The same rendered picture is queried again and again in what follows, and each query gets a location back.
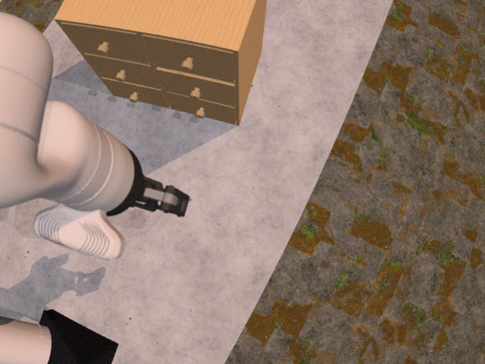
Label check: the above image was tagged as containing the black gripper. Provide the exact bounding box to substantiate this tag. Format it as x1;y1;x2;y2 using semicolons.
107;147;190;217

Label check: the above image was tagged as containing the brown wooden chest of drawers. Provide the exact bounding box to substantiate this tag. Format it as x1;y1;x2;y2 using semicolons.
54;0;267;125

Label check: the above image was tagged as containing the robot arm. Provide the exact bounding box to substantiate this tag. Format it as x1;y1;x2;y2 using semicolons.
0;12;134;364

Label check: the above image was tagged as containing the brown wooden drawer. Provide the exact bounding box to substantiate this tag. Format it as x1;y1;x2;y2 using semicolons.
156;67;236;107
61;22;150;63
84;53;161;89
167;92;236;124
143;34;234;82
102;77;170;108

